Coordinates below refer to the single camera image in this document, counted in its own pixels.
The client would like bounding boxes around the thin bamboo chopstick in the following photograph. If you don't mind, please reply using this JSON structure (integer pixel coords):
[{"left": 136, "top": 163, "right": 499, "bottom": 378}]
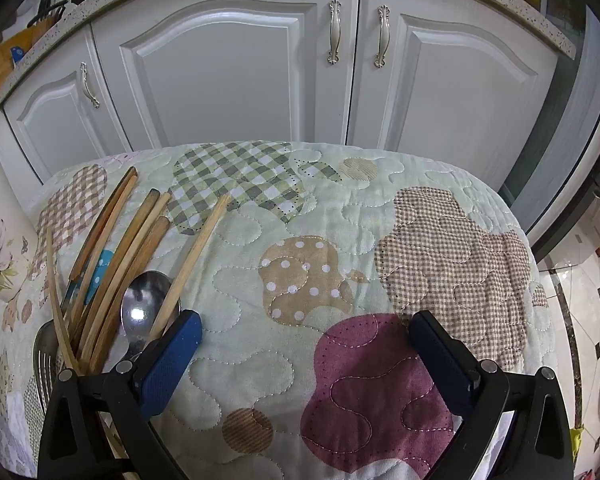
[{"left": 45, "top": 225, "right": 86, "bottom": 377}]

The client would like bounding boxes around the patchwork quilt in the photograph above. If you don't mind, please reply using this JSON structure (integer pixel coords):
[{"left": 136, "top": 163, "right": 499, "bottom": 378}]
[{"left": 0, "top": 140, "right": 578, "bottom": 480}]

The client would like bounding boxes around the metal spoon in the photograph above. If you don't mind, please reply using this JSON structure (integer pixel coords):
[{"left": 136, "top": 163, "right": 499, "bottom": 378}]
[{"left": 114, "top": 270, "right": 175, "bottom": 367}]

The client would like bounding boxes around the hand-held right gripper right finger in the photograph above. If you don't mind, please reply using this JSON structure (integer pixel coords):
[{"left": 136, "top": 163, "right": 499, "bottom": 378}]
[{"left": 409, "top": 310, "right": 573, "bottom": 480}]

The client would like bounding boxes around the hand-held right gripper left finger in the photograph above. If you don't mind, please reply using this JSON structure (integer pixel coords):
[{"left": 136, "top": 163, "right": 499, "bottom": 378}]
[{"left": 37, "top": 310, "right": 203, "bottom": 480}]

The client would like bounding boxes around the slotted metal spatula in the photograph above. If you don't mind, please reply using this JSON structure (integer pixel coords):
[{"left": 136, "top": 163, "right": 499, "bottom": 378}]
[{"left": 32, "top": 321, "right": 63, "bottom": 411}]

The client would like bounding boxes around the wooden cutting board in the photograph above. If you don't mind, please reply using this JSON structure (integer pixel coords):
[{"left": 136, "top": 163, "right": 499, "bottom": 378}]
[{"left": 0, "top": 25, "right": 38, "bottom": 96}]

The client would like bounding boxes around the wooden knife block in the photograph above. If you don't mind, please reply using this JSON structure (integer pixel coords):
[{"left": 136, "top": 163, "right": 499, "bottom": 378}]
[{"left": 27, "top": 0, "right": 70, "bottom": 28}]

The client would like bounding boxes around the floral white utensil holder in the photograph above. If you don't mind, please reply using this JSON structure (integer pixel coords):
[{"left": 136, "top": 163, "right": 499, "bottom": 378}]
[{"left": 0, "top": 127, "right": 40, "bottom": 303}]

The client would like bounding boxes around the white cabinet door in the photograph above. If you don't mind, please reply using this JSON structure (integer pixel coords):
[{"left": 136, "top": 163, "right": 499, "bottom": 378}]
[
  {"left": 347, "top": 0, "right": 561, "bottom": 166},
  {"left": 2, "top": 25, "right": 123, "bottom": 183},
  {"left": 90, "top": 0, "right": 362, "bottom": 156}
]

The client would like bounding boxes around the metal cabinet handle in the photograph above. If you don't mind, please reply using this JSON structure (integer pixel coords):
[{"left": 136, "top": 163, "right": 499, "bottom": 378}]
[
  {"left": 79, "top": 61, "right": 101, "bottom": 109},
  {"left": 327, "top": 0, "right": 343, "bottom": 66},
  {"left": 374, "top": 5, "right": 391, "bottom": 68}
]

